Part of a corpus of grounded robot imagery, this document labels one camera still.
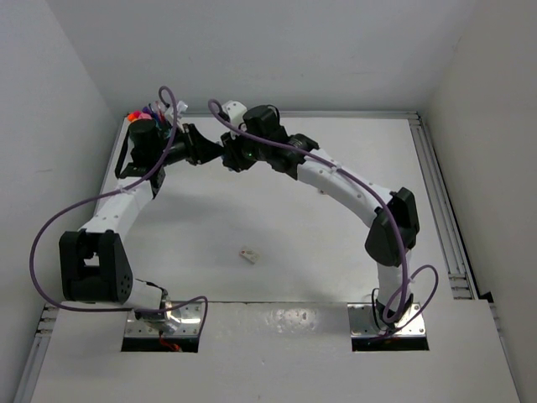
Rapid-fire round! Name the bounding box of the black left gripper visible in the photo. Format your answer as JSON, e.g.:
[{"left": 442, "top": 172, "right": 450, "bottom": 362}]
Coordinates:
[{"left": 152, "top": 123, "right": 225, "bottom": 165}]

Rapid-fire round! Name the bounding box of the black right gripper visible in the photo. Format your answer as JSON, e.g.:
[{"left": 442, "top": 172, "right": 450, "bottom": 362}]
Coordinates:
[{"left": 222, "top": 122, "right": 269, "bottom": 171}]

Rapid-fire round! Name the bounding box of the white eraser with sleeve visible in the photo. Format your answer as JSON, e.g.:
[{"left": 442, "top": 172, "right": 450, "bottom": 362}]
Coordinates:
[{"left": 239, "top": 248, "right": 260, "bottom": 264}]

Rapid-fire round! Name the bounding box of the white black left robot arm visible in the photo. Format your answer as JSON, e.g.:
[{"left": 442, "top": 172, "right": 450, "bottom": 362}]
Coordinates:
[{"left": 59, "top": 119, "right": 223, "bottom": 312}]

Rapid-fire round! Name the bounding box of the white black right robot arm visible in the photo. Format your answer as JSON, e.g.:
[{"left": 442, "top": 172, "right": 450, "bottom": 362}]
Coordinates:
[{"left": 209, "top": 101, "right": 420, "bottom": 328}]

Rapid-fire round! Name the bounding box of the teal round desk organizer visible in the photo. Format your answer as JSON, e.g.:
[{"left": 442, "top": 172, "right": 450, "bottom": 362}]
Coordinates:
[{"left": 161, "top": 125, "right": 175, "bottom": 146}]

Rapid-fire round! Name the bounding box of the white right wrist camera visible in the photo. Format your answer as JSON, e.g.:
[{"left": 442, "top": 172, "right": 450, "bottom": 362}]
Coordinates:
[{"left": 222, "top": 100, "right": 248, "bottom": 128}]

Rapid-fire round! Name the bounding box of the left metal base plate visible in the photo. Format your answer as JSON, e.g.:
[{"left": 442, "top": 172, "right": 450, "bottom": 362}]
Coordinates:
[{"left": 124, "top": 302, "right": 204, "bottom": 338}]

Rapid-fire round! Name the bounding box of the metal base plate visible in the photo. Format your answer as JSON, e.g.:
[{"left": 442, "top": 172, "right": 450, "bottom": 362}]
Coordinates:
[
  {"left": 124, "top": 302, "right": 204, "bottom": 338},
  {"left": 347, "top": 303, "right": 426, "bottom": 339}
]

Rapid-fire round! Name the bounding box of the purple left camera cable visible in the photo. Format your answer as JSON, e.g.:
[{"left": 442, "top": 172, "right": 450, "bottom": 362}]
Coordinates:
[{"left": 29, "top": 86, "right": 209, "bottom": 332}]

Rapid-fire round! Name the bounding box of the black base cable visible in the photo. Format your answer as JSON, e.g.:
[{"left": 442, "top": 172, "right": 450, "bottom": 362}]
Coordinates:
[{"left": 369, "top": 287, "right": 381, "bottom": 324}]

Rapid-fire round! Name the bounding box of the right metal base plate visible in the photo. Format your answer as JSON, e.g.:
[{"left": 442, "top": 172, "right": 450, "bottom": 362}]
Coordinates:
[{"left": 347, "top": 303, "right": 426, "bottom": 339}]

